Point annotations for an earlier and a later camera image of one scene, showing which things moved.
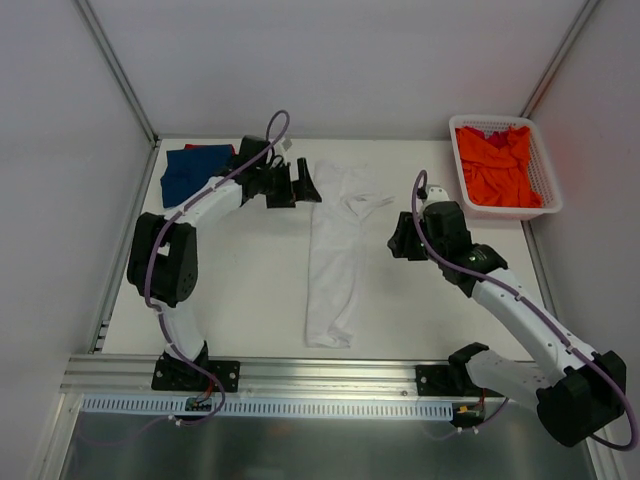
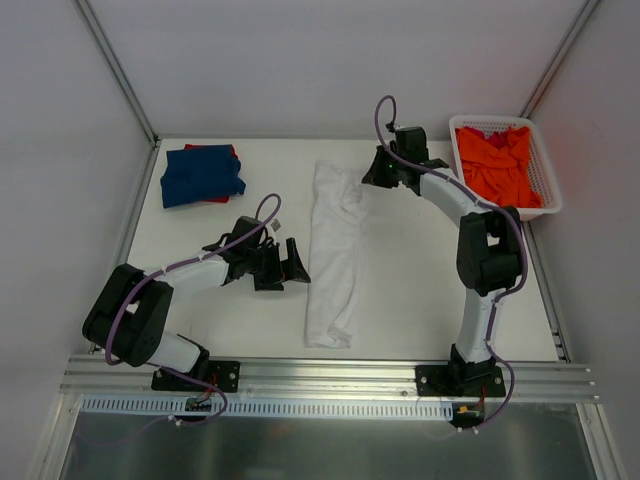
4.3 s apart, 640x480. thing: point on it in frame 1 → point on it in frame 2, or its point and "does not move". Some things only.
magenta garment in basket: x=499 y=138 does not move
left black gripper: x=282 y=185 → x=273 y=270
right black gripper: x=406 y=240 → x=382 y=170
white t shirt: x=340 y=206 does not move
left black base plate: x=186 y=375 does not move
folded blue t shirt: x=186 y=170 does not move
